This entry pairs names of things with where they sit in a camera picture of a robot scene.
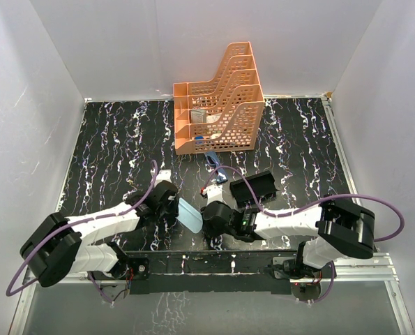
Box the light blue cleaning cloth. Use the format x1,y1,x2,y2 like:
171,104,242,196
176,198,203,234

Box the black sunglasses case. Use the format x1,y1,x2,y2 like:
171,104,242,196
229,171,278,206

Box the blue sunglasses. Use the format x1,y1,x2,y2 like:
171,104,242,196
204,151,228,184

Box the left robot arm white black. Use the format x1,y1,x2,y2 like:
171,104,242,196
20,181,179,288

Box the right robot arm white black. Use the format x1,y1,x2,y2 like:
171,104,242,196
201,199,375,279

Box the grey packet in organizer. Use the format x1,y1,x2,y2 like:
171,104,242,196
190,108,207,124

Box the white paper in organizer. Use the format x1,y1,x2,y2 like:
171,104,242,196
206,113,227,133

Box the orange plastic file organizer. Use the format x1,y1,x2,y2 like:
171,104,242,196
173,41,265,155

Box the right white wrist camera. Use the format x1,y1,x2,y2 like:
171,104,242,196
201,184,223,204

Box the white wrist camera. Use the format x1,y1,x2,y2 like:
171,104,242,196
201,184,223,204
155,170,172,185

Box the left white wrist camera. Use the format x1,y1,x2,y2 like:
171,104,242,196
155,170,172,185

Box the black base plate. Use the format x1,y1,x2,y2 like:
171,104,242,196
88,249,337,296

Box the aluminium frame rail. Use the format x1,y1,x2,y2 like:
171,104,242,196
10,253,414,334

